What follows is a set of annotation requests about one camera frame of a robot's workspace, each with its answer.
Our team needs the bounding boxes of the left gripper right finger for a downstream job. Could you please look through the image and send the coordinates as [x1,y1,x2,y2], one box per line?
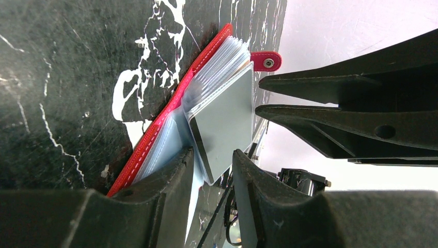
[232,150,437,247]

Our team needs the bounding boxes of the red leather card holder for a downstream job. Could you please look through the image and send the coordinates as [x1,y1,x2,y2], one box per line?
[108,24,282,197]

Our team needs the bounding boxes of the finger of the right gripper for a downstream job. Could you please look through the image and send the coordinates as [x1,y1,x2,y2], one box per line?
[259,30,437,112]
[255,104,437,167]

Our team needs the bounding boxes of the grey credit card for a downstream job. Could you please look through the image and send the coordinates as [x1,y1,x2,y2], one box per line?
[186,63,254,185]

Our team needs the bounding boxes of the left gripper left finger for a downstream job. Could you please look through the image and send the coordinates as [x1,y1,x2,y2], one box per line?
[1,147,194,247]

